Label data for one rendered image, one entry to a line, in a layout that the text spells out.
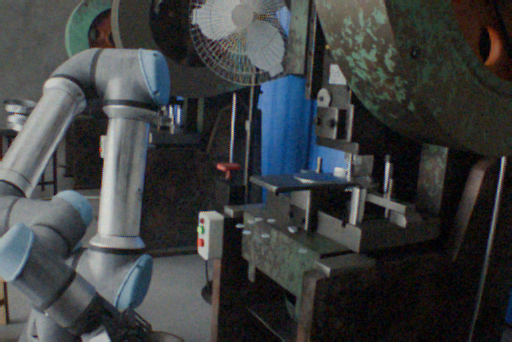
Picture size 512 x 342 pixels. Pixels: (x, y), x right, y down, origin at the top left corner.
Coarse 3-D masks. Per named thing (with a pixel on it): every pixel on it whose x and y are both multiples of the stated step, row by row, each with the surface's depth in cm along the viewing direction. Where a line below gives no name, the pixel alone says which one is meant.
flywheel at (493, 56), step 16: (464, 0) 90; (480, 0) 93; (496, 0) 92; (464, 16) 91; (480, 16) 94; (496, 16) 96; (464, 32) 92; (480, 32) 95; (496, 32) 99; (496, 48) 101; (496, 64) 99
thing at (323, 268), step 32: (480, 160) 131; (480, 192) 127; (480, 224) 130; (352, 256) 111; (416, 256) 120; (448, 256) 129; (480, 256) 133; (320, 288) 103; (352, 288) 108; (384, 288) 115; (416, 288) 121; (448, 288) 129; (320, 320) 105; (352, 320) 112; (384, 320) 118; (416, 320) 125; (448, 320) 135; (480, 320) 143
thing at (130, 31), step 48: (144, 0) 223; (192, 0) 242; (144, 48) 229; (192, 48) 247; (240, 48) 252; (192, 96) 245; (240, 96) 265; (192, 144) 280; (240, 144) 287; (144, 192) 266; (192, 192) 280; (144, 240) 271; (192, 240) 284
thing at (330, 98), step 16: (336, 64) 127; (336, 80) 127; (320, 96) 131; (336, 96) 128; (320, 112) 130; (336, 112) 124; (352, 112) 123; (368, 112) 125; (320, 128) 130; (336, 128) 124; (352, 128) 123; (368, 128) 126; (384, 128) 129
